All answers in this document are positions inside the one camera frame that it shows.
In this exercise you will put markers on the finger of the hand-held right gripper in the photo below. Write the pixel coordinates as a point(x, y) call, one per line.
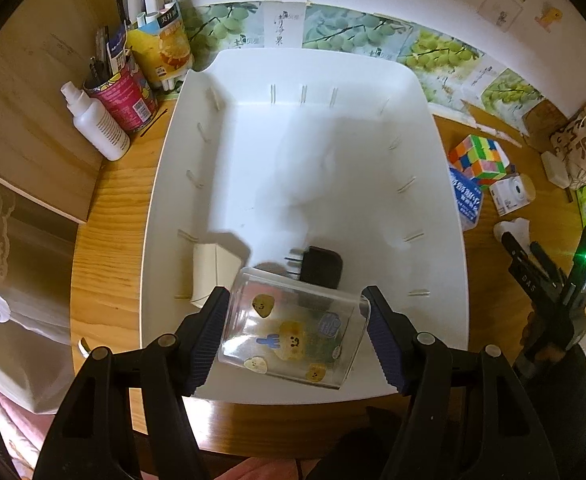
point(550, 272)
point(523, 272)

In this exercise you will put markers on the black charger plug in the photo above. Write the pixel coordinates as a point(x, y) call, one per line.
point(323, 265)

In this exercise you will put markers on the clear sticker plastic box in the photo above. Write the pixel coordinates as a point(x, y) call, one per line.
point(293, 330)

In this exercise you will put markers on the white soap box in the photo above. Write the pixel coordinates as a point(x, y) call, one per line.
point(554, 170)

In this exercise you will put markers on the beige rectangular box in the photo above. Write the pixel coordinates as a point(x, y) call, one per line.
point(213, 270)

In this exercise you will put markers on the black pen bundle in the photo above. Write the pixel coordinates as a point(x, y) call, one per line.
point(100, 55)

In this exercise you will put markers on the blue white packet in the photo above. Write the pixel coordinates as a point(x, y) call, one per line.
point(465, 200)

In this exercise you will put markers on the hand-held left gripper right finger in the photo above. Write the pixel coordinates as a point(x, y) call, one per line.
point(383, 345)

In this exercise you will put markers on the person's right forearm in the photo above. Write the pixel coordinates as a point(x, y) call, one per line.
point(558, 410)

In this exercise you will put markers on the blue white leaflet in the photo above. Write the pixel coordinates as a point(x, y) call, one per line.
point(118, 50)

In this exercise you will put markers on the red tin can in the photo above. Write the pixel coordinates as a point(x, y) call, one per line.
point(123, 97)

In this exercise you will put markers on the white spray bottle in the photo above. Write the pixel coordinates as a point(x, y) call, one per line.
point(98, 127)

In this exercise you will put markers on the row of grape print panels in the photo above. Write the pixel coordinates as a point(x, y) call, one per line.
point(373, 35)

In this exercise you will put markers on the yellow animal wall sticker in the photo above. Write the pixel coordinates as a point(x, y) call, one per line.
point(549, 16)

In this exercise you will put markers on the colourful puzzle cube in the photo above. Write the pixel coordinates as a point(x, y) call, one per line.
point(478, 160)

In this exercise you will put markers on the pink cloth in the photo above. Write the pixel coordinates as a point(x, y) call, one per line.
point(18, 440)

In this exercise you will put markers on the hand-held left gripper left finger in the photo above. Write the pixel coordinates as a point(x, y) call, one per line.
point(208, 340)

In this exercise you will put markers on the small white clip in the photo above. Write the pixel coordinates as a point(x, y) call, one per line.
point(84, 346)

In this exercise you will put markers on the dark pencil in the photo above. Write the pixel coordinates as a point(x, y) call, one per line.
point(119, 0)

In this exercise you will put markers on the white paper strip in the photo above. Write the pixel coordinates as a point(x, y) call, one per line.
point(493, 130)

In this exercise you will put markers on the brown cardboard sheet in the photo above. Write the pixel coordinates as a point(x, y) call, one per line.
point(543, 120)

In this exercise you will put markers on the white plastic bin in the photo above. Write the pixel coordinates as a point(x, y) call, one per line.
point(313, 170)

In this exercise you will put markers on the black hairpin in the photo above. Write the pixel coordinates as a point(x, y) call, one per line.
point(154, 121)

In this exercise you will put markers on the clear wall hook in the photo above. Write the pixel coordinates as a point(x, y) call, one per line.
point(498, 7)

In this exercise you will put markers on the wooden shelf unit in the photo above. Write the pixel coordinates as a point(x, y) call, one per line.
point(38, 85)

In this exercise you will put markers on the patterned beige pouch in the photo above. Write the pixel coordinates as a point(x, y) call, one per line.
point(580, 155)

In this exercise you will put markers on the person's dark clothing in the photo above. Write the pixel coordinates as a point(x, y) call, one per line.
point(353, 450)

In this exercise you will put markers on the white object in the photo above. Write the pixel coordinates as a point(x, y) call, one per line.
point(515, 227)

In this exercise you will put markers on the yellow snack bag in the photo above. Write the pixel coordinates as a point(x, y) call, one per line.
point(165, 50)

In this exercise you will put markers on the white lace cloth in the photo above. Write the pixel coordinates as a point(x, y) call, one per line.
point(3, 270)

